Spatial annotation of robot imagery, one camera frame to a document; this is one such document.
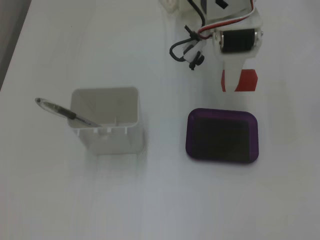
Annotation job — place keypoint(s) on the purple metal tray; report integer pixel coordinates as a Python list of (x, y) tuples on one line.
[(191, 135)]

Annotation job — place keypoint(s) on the red rectangular block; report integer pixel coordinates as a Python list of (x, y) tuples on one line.
[(247, 81)]

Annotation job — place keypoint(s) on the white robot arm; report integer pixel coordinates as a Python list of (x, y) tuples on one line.
[(225, 10)]

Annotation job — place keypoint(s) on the red white black servo lead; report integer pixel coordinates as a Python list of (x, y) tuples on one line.
[(225, 23)]

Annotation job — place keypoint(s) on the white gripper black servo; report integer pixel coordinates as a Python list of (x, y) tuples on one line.
[(237, 41)]

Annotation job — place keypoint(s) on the black zip tie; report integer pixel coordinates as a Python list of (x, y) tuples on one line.
[(196, 61)]

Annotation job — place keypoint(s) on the white rectangular pen holder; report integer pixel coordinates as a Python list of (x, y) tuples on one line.
[(107, 140)]

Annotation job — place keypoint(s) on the black ballpoint pen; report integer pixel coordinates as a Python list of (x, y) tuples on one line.
[(62, 111)]

